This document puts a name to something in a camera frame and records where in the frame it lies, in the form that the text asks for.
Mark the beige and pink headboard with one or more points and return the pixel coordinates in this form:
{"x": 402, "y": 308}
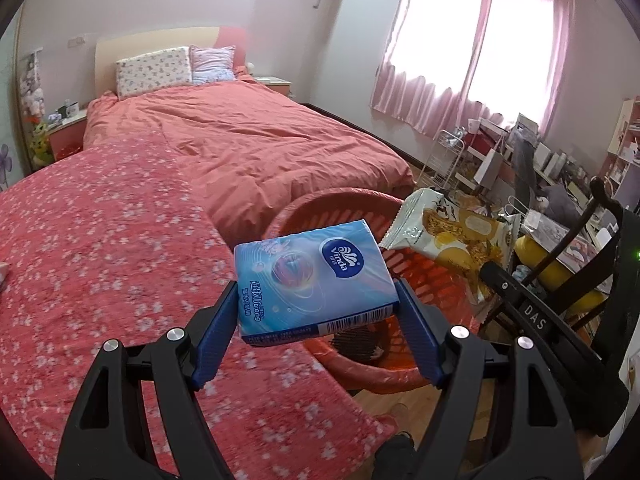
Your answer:
{"x": 150, "y": 42}

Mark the white and pink bookshelf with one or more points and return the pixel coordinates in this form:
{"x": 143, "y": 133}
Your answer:
{"x": 622, "y": 155}

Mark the bed with red quilt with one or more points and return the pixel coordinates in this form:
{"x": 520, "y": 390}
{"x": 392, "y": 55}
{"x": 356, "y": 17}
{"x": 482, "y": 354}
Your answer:
{"x": 250, "y": 150}

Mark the dark wooden chair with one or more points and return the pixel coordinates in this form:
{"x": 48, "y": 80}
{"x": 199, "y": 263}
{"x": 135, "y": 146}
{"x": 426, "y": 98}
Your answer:
{"x": 575, "y": 230}

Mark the yellow plastic basin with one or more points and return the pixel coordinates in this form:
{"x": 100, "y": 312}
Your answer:
{"x": 555, "y": 270}

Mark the pink curtain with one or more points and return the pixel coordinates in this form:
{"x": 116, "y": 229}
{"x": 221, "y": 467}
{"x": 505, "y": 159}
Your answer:
{"x": 530, "y": 60}
{"x": 425, "y": 80}

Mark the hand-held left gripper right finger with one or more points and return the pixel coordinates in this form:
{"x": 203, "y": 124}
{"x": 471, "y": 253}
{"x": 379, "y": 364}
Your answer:
{"x": 419, "y": 340}

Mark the white floral pillow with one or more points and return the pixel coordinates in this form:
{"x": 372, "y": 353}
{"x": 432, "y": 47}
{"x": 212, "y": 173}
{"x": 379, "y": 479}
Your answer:
{"x": 152, "y": 72}

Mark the white and yellow snack packet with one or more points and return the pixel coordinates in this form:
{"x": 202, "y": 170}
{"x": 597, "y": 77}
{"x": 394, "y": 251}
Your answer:
{"x": 450, "y": 230}

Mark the wardrobe with flower print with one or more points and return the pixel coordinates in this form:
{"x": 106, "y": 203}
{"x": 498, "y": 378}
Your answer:
{"x": 7, "y": 160}

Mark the orange plastic laundry basket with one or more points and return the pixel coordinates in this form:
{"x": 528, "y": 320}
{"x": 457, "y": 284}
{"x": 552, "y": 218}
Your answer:
{"x": 380, "y": 375}

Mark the crumpled white tissue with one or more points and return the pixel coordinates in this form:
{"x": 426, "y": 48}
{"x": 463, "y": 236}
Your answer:
{"x": 2, "y": 274}

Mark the pink nightstand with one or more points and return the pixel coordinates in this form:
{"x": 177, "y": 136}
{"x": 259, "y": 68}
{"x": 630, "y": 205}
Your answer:
{"x": 275, "y": 85}
{"x": 67, "y": 137}

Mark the gray bag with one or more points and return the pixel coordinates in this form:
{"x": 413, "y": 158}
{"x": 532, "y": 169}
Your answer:
{"x": 560, "y": 202}

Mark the pink striped pillow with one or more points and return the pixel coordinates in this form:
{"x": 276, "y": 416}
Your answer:
{"x": 212, "y": 65}

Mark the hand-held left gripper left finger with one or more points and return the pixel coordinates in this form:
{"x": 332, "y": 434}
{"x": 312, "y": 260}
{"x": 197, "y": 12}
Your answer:
{"x": 216, "y": 340}

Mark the hanging plush toys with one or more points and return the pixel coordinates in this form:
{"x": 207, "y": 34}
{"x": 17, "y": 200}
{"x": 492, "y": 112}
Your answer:
{"x": 36, "y": 110}

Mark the white storage trolley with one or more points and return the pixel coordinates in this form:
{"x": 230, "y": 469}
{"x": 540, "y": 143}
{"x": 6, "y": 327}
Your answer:
{"x": 485, "y": 160}

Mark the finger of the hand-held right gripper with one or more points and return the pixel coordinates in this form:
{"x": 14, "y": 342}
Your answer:
{"x": 525, "y": 305}

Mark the blue tissue pack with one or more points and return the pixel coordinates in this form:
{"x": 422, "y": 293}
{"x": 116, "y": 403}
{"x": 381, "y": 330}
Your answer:
{"x": 310, "y": 280}

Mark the red floral table cloth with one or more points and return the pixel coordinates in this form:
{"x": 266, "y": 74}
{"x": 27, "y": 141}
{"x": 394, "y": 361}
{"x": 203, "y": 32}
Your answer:
{"x": 100, "y": 260}

